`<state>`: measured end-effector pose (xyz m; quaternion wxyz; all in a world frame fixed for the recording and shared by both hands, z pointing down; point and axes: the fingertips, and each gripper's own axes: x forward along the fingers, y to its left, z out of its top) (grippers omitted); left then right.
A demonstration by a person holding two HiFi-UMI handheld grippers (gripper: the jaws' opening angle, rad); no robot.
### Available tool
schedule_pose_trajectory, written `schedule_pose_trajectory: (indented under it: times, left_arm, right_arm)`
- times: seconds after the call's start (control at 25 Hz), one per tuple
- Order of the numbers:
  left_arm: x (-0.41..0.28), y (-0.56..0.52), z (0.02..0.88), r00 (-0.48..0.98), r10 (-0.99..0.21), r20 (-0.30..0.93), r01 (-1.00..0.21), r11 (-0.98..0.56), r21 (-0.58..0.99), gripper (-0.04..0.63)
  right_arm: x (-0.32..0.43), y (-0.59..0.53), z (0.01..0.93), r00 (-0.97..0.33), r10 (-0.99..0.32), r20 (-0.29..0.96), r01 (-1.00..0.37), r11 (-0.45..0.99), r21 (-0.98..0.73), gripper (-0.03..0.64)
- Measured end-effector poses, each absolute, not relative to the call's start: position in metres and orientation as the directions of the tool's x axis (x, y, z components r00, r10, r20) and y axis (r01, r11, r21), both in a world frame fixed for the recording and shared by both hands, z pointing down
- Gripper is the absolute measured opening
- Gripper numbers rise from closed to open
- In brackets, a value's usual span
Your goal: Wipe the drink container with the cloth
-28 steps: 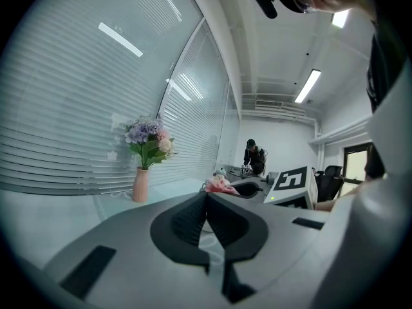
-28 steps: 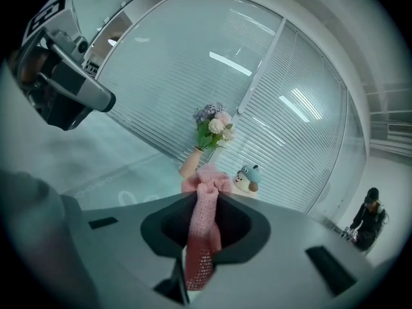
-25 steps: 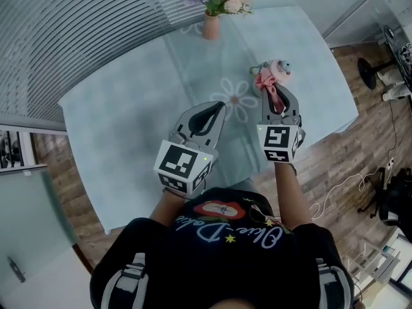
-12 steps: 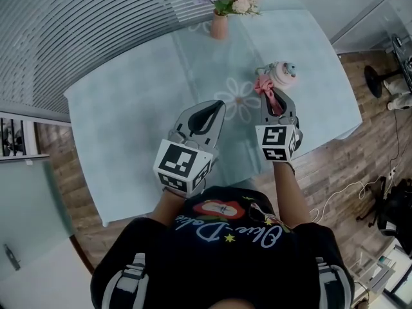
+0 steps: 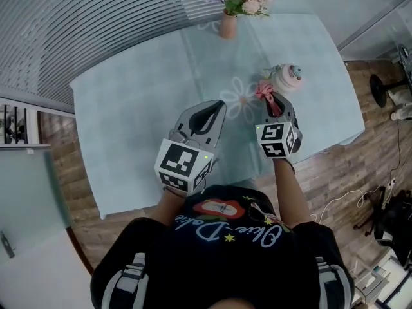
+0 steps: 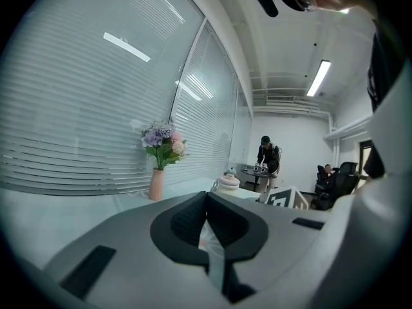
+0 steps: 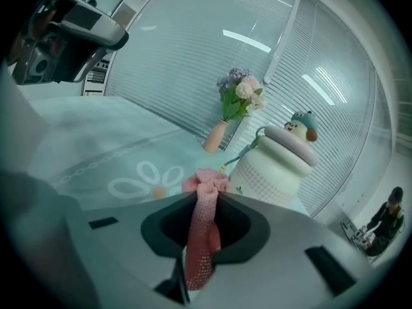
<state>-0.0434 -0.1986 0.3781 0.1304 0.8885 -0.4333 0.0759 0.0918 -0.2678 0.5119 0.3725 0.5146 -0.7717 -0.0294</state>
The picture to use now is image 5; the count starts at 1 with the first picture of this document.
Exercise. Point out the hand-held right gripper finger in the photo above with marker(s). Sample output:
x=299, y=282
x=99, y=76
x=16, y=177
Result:
x=289, y=108
x=266, y=116

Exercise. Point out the glass partition with blinds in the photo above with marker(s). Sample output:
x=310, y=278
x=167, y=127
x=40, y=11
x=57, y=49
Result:
x=64, y=37

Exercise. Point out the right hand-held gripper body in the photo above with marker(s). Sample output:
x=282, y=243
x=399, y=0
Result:
x=273, y=140

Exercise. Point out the black round pedestal table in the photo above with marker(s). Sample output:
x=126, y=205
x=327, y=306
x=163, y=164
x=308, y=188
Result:
x=378, y=90

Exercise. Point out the person's right forearm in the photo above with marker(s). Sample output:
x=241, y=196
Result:
x=291, y=195

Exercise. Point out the pink knitted cloth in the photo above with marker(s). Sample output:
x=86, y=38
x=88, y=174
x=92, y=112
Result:
x=268, y=92

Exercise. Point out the black office chair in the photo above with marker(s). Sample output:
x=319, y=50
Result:
x=392, y=224

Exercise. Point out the person's left forearm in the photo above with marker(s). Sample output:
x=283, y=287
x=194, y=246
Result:
x=169, y=206

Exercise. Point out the person in black shirt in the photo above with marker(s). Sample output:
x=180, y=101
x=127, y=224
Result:
x=225, y=262

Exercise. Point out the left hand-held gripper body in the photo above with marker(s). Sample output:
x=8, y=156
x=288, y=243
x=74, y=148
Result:
x=180, y=163

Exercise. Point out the pink ribbed vase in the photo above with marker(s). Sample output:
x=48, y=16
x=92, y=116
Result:
x=228, y=27

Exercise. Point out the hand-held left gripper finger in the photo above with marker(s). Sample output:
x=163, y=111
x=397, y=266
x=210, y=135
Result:
x=219, y=127
x=185, y=121

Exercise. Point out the light blue floral tablecloth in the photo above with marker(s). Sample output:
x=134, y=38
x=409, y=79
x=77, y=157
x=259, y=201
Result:
x=128, y=108

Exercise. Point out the white pink kettle jar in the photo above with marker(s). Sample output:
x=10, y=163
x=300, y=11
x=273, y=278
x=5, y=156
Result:
x=288, y=77

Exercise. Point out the white power strip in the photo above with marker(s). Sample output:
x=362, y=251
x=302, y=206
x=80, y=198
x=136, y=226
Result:
x=392, y=183

